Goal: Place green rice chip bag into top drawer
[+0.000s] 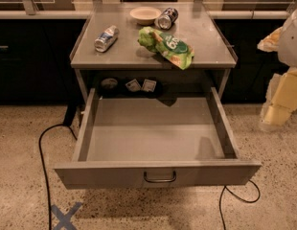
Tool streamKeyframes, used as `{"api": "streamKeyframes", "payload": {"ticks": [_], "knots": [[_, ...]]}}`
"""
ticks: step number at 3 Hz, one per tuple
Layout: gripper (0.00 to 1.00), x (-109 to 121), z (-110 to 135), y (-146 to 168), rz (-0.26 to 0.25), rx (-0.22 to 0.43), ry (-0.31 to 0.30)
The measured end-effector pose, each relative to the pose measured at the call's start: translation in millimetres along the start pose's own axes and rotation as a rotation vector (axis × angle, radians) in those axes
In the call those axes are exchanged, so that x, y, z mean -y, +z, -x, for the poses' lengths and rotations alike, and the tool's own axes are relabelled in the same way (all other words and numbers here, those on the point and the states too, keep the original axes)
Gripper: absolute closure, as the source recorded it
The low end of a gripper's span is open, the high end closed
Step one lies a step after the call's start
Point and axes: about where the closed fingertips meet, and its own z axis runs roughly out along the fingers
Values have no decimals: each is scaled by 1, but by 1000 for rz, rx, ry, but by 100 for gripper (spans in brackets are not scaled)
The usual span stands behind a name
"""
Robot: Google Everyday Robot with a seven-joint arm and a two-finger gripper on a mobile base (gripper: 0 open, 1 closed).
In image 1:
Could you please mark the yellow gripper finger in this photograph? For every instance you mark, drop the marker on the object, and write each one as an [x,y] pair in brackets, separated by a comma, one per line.
[271,42]
[281,100]

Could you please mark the green rice chip bag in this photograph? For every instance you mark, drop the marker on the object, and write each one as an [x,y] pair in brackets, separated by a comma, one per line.
[168,46]

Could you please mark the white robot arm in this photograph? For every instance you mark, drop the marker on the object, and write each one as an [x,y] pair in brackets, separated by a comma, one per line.
[287,51]

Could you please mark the open grey top drawer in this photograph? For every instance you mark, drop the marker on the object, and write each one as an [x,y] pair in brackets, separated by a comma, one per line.
[120,139]

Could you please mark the dark soda can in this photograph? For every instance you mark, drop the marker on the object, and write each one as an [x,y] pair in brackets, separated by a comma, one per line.
[167,18]

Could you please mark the white tag right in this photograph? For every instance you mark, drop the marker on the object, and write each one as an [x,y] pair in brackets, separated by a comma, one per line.
[149,85]

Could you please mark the white tag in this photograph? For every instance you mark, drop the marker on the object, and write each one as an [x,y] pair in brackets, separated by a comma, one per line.
[149,85]
[133,86]

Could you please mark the beige ceramic bowl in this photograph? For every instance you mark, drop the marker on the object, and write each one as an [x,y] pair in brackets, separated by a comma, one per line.
[145,15]

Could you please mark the white tag left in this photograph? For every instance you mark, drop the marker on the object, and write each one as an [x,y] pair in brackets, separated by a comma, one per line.
[133,86]

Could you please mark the grey metal cabinet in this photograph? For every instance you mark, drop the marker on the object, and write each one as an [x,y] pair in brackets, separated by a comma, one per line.
[194,26]

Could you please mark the round dark object in cabinet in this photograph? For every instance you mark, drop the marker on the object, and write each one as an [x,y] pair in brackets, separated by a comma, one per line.
[109,84]

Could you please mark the blue white soda can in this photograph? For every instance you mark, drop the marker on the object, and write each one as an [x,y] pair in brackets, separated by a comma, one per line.
[106,39]

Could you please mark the blue tape cross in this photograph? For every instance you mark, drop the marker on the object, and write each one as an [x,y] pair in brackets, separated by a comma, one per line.
[64,220]

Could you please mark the black drawer handle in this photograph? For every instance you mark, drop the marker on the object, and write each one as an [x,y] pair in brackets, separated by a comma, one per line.
[157,180]

